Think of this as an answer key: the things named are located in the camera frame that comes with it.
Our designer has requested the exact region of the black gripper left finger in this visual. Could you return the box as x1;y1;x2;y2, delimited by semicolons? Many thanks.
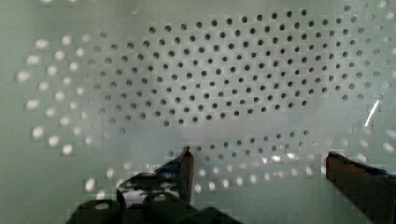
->
117;147;194;208

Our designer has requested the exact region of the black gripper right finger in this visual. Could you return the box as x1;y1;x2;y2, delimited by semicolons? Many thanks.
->
325;151;396;224

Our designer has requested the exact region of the mint green plastic strainer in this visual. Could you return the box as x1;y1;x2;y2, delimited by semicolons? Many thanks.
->
1;0;395;224

